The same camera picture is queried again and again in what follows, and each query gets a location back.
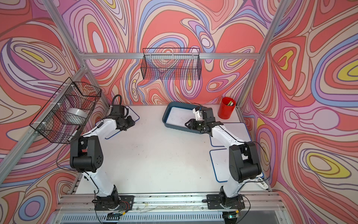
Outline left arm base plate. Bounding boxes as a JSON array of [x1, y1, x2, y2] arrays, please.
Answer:
[[92, 195, 134, 212]]

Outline teal plastic storage box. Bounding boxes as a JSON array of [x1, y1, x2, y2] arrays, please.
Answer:
[[162, 102, 200, 134]]

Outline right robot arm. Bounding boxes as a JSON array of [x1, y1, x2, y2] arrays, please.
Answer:
[[185, 106, 269, 202]]

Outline red plastic cup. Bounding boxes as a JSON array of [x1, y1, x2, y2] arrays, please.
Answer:
[[218, 97, 236, 119]]

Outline wire basket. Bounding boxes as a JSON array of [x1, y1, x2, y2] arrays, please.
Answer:
[[30, 78, 102, 144], [140, 47, 202, 80]]

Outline back wire basket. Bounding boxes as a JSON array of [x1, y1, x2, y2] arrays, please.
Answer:
[[140, 47, 202, 80]]

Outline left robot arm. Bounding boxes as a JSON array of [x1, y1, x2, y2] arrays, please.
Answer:
[[70, 105, 135, 204]]

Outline marker in wire basket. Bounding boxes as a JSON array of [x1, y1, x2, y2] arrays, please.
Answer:
[[67, 129, 82, 143]]

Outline blue whiteboard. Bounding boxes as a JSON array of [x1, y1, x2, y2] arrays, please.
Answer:
[[95, 106, 139, 139], [210, 122, 251, 148], [209, 147, 265, 183], [165, 107, 195, 129]]

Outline left wire basket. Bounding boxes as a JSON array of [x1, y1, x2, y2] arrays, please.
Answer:
[[30, 78, 102, 144]]

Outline silver tape roll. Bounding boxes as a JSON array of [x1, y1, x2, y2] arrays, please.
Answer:
[[65, 108, 88, 125]]

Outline white clip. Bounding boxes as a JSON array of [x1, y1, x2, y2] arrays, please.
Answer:
[[254, 177, 269, 190]]

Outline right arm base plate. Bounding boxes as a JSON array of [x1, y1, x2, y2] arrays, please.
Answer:
[[203, 193, 245, 211]]

